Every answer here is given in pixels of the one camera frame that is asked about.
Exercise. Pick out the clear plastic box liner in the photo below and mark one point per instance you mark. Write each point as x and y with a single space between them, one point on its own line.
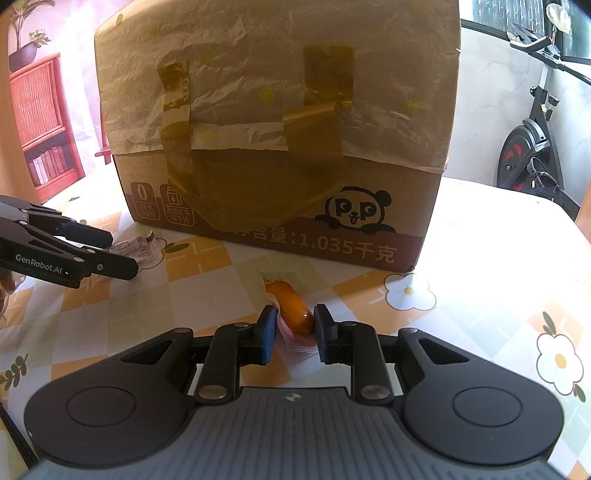
240 69

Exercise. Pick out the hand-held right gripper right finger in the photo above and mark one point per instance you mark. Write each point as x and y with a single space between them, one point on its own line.
325 337

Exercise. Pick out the printed room backdrop cloth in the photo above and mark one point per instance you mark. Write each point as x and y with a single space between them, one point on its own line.
41 115

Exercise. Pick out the small white snack packet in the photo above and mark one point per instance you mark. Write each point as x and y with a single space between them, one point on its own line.
138 249

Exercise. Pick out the black framed window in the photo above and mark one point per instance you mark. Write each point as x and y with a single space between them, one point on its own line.
489 11

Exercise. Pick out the white globe lamp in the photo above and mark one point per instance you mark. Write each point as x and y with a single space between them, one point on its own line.
561 16

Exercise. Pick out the checkered floral tablecloth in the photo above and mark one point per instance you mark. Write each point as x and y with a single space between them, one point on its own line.
461 300

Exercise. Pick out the orange sausage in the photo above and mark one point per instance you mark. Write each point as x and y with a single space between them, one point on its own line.
293 304

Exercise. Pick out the black exercise bike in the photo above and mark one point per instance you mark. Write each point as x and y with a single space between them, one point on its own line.
521 152

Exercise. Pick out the brown cardboard box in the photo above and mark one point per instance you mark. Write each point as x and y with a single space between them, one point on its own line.
277 203

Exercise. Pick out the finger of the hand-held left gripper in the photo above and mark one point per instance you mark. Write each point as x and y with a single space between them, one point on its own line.
76 228
111 266

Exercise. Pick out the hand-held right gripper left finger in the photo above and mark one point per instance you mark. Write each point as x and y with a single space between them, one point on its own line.
266 337

